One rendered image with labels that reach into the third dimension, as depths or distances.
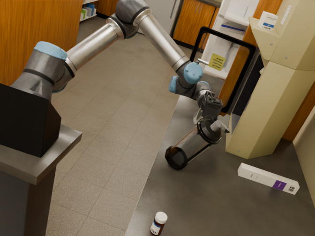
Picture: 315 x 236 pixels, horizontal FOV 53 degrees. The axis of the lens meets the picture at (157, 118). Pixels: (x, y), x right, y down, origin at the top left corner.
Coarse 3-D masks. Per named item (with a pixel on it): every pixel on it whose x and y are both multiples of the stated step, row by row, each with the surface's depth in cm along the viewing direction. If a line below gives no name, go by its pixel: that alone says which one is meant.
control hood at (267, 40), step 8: (256, 24) 134; (256, 32) 123; (264, 32) 123; (272, 32) 127; (256, 40) 125; (264, 40) 124; (272, 40) 123; (264, 48) 125; (272, 48) 125; (264, 56) 127
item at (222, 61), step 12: (204, 36) 163; (216, 36) 161; (204, 48) 165; (216, 48) 163; (228, 48) 161; (240, 48) 158; (204, 60) 168; (216, 60) 165; (228, 60) 163; (240, 60) 161; (204, 72) 170; (216, 72) 168; (228, 72) 165; (240, 72) 163; (216, 84) 170; (228, 84) 168; (228, 96) 170
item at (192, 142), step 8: (200, 120) 114; (200, 128) 111; (184, 136) 120; (192, 136) 115; (200, 136) 112; (176, 144) 122; (184, 144) 118; (192, 144) 115; (200, 144) 113; (176, 152) 121; (184, 152) 118; (192, 152) 117; (176, 160) 122; (184, 160) 121
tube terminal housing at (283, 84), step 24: (288, 0) 132; (312, 0) 115; (288, 24) 120; (312, 24) 118; (288, 48) 123; (312, 48) 124; (264, 72) 129; (288, 72) 127; (312, 72) 135; (264, 96) 134; (288, 96) 136; (240, 120) 141; (264, 120) 139; (288, 120) 149; (240, 144) 146; (264, 144) 150
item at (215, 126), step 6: (204, 120) 114; (210, 120) 115; (204, 126) 111; (210, 126) 112; (216, 126) 111; (204, 132) 110; (210, 132) 111; (216, 132) 113; (210, 138) 110; (216, 138) 111
